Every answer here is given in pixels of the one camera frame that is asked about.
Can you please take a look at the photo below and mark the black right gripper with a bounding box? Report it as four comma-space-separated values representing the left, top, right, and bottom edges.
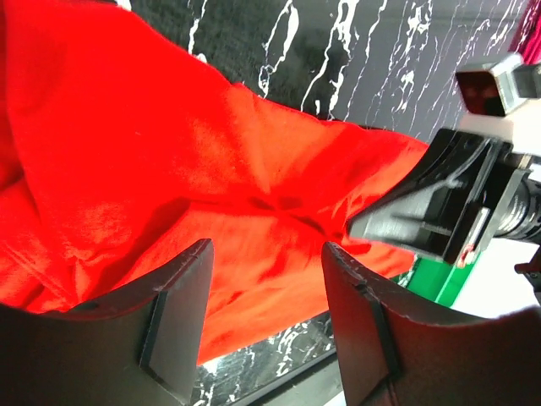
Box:
347, 128, 531, 265

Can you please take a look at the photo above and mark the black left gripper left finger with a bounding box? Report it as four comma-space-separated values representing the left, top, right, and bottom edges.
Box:
1, 239, 214, 405

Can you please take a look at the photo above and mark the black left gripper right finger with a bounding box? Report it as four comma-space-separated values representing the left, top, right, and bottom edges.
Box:
322, 243, 540, 405

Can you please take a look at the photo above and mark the red t shirt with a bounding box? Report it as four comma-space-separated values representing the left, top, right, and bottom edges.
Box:
1, 1, 426, 362

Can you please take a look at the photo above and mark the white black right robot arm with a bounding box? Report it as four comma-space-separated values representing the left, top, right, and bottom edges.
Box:
347, 128, 540, 266

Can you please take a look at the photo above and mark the green plastic tray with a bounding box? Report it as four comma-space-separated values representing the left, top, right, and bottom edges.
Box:
405, 258, 475, 308

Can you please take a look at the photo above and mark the black marbled table mat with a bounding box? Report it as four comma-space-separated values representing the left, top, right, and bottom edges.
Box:
123, 1, 528, 405

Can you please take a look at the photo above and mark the folded magenta t shirt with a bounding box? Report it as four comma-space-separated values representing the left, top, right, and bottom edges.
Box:
509, 0, 541, 64

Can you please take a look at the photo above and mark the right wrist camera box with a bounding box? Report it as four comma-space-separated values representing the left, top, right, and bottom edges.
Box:
455, 52, 540, 118

